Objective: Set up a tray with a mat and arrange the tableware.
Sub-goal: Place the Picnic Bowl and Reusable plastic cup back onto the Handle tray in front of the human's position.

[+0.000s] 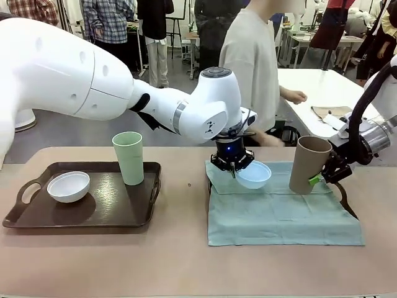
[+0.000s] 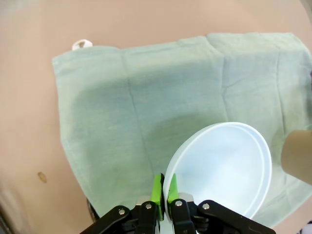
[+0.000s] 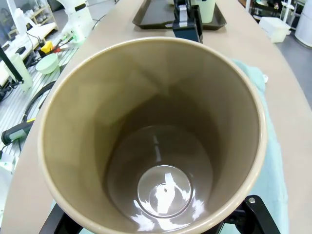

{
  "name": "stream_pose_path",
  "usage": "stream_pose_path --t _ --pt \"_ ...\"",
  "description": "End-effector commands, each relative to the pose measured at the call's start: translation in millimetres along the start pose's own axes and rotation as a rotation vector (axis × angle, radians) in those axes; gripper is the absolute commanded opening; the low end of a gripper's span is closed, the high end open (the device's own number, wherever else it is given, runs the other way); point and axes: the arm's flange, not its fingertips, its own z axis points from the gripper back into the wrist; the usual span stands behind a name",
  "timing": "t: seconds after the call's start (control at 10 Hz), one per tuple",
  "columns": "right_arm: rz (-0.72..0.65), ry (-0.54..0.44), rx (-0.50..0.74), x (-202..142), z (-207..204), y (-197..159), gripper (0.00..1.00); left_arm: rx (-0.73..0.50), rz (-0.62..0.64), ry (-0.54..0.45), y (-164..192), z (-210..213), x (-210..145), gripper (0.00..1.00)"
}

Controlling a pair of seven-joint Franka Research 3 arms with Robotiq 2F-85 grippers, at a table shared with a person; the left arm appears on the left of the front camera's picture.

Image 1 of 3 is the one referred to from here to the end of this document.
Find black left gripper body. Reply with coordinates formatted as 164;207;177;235
215;137;249;166

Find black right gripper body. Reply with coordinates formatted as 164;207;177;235
328;135;369;166

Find light blue bowl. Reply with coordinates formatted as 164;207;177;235
235;160;272;191

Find tall brown cup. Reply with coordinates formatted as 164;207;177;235
288;135;334;196

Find teal cloth mat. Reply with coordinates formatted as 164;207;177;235
205;160;365;248

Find tall green cup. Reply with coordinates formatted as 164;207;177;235
112;132;145;187

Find white bowl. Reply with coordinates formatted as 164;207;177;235
47;172;91;204

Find dark brown serving tray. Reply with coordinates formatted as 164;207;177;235
207;181;360;222
2;161;163;230

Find person's right hand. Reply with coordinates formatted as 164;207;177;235
257;132;285;148

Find person's left hand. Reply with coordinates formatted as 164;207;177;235
285;89;308;105

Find white table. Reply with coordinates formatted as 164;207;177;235
277;68;378;138

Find person in beige shirt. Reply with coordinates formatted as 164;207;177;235
218;0;282;147

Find bystander black outfit yellow sleeve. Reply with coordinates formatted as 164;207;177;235
354;0;397;82

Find bystander in dark patterned clothes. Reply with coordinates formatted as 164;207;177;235
193;0;246;80

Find dark red apron mannequin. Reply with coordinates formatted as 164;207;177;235
309;0;347;50

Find bystander black top white trousers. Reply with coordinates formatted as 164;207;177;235
137;0;176;89

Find bystander in blue plaid shirt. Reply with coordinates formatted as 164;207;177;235
81;0;138;45

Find bystander in red plaid shirt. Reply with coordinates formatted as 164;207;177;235
6;0;60;28

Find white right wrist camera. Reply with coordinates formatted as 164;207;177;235
321;114;352;139

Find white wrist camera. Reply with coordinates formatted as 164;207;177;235
239;107;259;127
321;114;352;139

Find black braided cable bundle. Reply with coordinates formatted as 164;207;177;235
346;60;397;166

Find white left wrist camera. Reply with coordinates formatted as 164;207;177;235
239;107;259;127

